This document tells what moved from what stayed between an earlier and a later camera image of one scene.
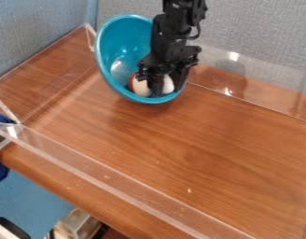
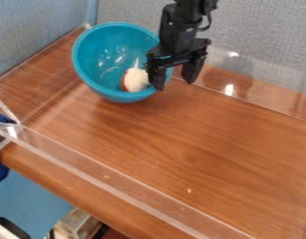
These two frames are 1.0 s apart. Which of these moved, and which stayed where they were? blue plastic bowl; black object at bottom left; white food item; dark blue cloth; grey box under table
Moved: blue plastic bowl; white food item
Stayed: black object at bottom left; dark blue cloth; grey box under table
